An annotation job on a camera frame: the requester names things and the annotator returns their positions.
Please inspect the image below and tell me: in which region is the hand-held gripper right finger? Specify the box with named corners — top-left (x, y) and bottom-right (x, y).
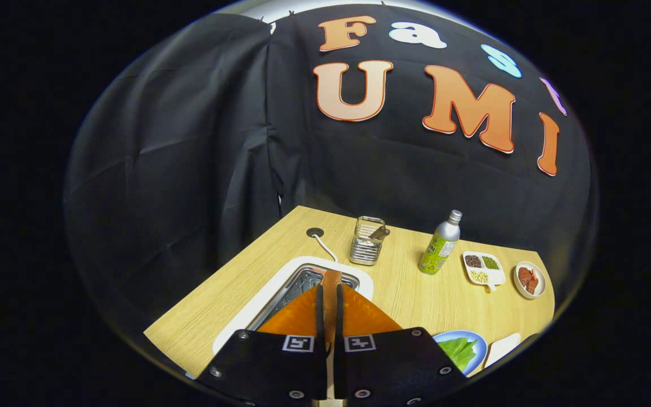
top-left (331, 284), bottom-right (467, 407)

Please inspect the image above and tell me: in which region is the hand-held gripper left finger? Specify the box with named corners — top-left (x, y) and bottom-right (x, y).
top-left (196, 284), bottom-right (329, 407)

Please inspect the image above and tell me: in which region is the toasted brown bread slice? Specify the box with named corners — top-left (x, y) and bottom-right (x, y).
top-left (320, 269), bottom-right (343, 345)

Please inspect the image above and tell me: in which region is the green lettuce leaf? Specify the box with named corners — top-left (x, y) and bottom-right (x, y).
top-left (437, 337), bottom-right (479, 374)

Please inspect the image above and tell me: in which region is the metal mesh holder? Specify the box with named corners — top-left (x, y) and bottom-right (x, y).
top-left (349, 216), bottom-right (391, 266)

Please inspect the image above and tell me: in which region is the white toaster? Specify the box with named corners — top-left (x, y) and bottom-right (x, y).
top-left (212, 256), bottom-right (374, 357)

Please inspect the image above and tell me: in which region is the silver bottle with green label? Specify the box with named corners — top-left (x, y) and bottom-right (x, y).
top-left (418, 210), bottom-right (463, 276)

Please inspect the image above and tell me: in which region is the blue round plate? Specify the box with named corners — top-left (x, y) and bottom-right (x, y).
top-left (432, 330), bottom-right (488, 377)

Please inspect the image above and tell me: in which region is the white divided dish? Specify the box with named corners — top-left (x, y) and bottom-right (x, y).
top-left (462, 251), bottom-right (507, 292)

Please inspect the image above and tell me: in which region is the white square dish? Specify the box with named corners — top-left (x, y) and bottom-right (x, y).
top-left (484, 333), bottom-right (522, 369)

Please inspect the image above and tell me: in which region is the white round plate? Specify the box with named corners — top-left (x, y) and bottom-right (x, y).
top-left (514, 261), bottom-right (547, 300)

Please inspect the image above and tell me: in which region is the black backdrop cloth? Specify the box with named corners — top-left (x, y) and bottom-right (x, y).
top-left (64, 3), bottom-right (597, 340)

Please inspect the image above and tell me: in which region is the white toaster cable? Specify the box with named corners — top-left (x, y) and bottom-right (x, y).
top-left (314, 233), bottom-right (338, 263)

